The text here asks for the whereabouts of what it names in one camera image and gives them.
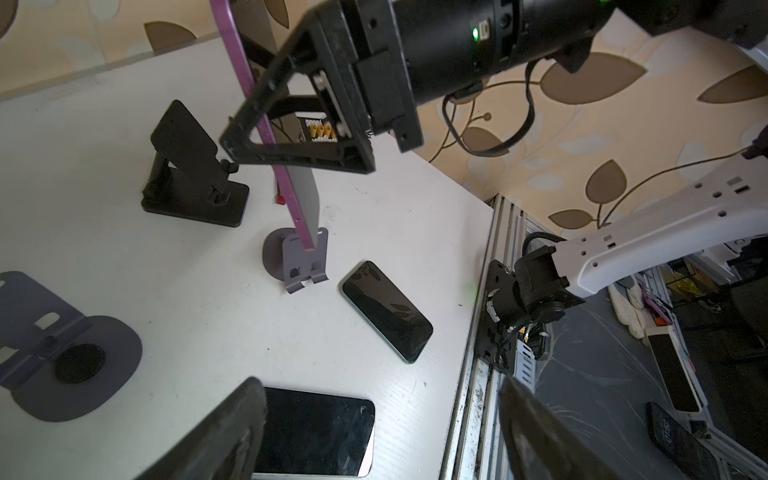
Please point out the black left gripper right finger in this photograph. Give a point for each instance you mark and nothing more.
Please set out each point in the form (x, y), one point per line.
(529, 427)

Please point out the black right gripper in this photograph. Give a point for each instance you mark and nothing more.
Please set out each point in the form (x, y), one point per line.
(346, 65)

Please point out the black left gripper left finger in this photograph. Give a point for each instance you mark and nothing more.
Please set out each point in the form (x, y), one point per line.
(224, 445)

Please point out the silver-edged black phone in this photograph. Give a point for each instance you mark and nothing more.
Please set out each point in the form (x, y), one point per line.
(316, 435)

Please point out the white phone below table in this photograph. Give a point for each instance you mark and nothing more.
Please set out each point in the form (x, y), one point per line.
(677, 371)

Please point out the dark phone below table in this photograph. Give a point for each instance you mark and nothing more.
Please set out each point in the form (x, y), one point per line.
(679, 445)

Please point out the purple round middle phone stand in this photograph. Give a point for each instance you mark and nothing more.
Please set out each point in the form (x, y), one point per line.
(63, 364)

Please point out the dark right phone stand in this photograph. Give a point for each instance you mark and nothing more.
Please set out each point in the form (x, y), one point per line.
(187, 180)

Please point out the front right purple phone stand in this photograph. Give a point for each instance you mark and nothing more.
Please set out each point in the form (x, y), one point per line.
(285, 258)

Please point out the black circuit board with wires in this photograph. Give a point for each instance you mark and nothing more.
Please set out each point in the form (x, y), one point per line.
(317, 130)

